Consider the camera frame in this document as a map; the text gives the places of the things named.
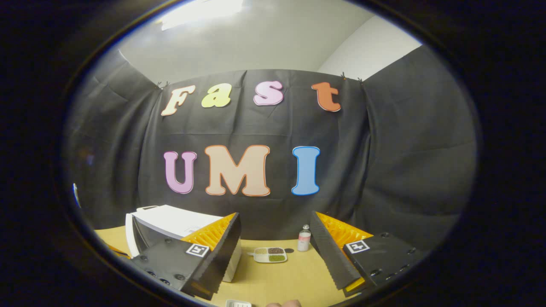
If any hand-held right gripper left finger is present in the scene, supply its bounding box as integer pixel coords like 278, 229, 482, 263
130, 212, 242, 300

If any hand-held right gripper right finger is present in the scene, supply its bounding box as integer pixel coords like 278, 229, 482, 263
309, 211, 427, 298

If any white microwave oven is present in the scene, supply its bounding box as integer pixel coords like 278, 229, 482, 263
125, 205, 242, 283

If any small bottle with pink label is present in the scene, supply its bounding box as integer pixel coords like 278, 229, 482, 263
297, 225, 312, 252

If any white divided dish with beans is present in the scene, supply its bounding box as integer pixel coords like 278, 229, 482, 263
253, 247, 288, 263

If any black backdrop cloth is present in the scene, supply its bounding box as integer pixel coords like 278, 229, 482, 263
62, 45, 477, 252

